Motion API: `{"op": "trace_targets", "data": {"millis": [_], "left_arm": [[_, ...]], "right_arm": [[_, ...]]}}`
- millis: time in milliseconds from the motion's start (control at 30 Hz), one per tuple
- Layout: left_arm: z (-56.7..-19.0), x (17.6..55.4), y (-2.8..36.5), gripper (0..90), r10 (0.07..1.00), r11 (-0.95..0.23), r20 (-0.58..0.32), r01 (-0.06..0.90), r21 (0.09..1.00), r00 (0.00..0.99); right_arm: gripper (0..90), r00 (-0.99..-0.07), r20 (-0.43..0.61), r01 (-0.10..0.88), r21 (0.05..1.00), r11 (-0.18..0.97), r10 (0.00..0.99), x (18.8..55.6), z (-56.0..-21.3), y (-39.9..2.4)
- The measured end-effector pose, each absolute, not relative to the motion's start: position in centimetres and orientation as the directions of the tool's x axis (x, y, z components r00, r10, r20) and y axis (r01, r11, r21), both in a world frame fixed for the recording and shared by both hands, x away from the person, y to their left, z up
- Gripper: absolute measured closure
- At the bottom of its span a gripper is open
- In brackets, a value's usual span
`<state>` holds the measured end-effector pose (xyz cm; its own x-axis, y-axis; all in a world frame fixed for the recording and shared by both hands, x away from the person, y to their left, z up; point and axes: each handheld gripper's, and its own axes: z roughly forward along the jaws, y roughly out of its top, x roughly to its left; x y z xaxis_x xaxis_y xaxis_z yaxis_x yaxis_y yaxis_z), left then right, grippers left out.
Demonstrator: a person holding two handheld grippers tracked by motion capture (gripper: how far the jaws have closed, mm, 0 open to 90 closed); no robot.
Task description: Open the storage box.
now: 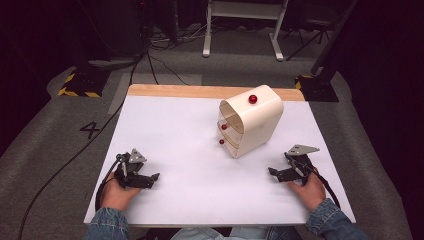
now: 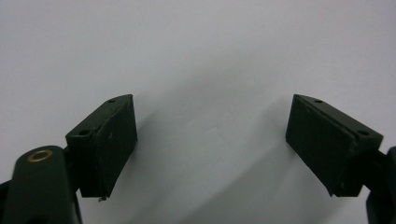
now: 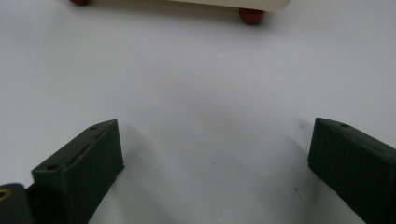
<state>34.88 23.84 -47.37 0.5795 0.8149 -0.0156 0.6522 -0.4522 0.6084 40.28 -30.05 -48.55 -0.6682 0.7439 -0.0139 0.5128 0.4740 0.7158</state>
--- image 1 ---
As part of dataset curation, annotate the person's right hand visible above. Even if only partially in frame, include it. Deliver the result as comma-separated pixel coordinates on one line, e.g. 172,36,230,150
286,171,327,213

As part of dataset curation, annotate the black tripod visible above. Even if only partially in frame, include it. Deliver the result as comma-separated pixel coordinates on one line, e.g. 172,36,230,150
285,18,335,62

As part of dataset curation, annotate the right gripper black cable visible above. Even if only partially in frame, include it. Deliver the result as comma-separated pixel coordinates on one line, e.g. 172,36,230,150
299,162,342,210

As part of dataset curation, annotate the cream mini drawer cabinet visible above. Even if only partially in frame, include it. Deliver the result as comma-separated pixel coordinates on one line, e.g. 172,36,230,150
217,84,285,160

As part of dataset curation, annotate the clear drawer with red knob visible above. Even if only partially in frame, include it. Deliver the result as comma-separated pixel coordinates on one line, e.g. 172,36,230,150
217,117,245,142
218,132,242,158

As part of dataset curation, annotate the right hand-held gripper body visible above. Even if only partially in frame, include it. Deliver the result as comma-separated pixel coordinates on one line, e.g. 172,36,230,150
283,144,321,186

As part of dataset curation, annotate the person's left hand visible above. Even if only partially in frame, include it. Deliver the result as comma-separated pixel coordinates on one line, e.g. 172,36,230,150
100,171,143,212

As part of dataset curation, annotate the long black floor cable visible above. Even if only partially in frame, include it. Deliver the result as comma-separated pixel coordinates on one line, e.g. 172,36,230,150
17,59,141,240

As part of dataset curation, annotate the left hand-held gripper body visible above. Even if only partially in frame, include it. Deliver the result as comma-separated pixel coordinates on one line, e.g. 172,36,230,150
114,148,152,190

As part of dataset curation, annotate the bundle of floor cables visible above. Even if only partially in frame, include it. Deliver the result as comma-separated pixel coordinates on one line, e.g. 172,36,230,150
148,21,209,52

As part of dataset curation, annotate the black stand column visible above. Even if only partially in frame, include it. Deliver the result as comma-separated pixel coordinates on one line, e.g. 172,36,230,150
75,0,152,72

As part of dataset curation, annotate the black slanted stand pole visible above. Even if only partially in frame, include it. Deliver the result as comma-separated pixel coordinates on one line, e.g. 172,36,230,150
310,0,360,77

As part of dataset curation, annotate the white table sheet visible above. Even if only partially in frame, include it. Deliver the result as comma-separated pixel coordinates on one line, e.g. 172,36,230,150
83,95,357,225

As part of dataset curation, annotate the black yellow-striped stand base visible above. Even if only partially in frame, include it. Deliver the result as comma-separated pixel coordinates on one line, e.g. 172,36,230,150
56,67,111,99
294,74,340,103

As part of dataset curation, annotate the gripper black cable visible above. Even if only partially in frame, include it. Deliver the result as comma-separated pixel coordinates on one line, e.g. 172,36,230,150
94,153,130,213
299,162,342,210

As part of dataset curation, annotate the thin black floor cable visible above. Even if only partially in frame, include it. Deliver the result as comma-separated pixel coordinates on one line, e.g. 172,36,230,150
145,51,192,87

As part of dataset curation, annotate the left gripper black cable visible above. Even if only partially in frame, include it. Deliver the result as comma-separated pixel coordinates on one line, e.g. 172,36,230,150
94,153,130,213

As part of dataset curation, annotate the white desk frame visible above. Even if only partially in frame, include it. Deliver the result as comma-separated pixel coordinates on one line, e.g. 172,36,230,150
201,0,290,62

